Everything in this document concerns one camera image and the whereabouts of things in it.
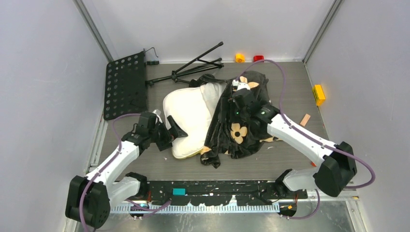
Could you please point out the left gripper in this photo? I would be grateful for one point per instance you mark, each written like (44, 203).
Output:
(175, 131)

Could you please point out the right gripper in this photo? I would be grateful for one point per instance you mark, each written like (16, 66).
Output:
(231, 106)

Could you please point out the white pillow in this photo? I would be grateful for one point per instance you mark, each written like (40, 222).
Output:
(192, 109)

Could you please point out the black floral pillowcase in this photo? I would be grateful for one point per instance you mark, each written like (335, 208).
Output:
(234, 129)

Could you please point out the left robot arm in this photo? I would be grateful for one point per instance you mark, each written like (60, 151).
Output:
(91, 198)

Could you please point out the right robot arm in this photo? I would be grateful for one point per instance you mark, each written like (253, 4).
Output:
(332, 171)

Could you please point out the yellow round toy piece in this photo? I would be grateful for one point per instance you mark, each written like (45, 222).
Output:
(239, 58)

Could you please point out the red toy block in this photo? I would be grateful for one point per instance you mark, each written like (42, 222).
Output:
(258, 58)

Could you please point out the teal block on base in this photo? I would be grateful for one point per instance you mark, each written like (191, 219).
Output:
(179, 191)

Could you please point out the black folding tripod stand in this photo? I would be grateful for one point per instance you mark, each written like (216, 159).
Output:
(197, 65)

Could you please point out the black perforated music stand tray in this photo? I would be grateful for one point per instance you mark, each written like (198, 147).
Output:
(125, 86)

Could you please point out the tan wooden block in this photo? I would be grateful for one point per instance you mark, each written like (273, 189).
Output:
(305, 120)

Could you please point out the yellow toy block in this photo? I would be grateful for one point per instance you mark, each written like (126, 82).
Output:
(319, 95)

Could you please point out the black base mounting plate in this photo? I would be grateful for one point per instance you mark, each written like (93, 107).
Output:
(217, 193)

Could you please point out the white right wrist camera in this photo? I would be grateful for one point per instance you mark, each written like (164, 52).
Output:
(238, 85)

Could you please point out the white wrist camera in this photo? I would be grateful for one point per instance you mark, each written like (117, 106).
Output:
(238, 85)
(157, 112)

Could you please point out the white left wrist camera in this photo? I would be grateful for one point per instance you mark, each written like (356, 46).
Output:
(157, 112)

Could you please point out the aluminium rail frame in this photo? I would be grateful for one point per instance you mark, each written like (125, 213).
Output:
(282, 207)

